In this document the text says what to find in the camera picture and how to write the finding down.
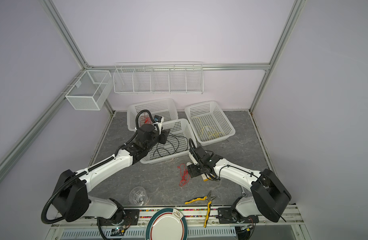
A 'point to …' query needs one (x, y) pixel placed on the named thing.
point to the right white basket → (209, 122)
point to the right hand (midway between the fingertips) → (194, 170)
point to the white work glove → (204, 178)
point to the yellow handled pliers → (209, 198)
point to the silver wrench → (244, 194)
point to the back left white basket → (165, 108)
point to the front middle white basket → (177, 144)
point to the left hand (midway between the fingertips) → (166, 129)
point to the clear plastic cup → (138, 196)
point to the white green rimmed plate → (166, 224)
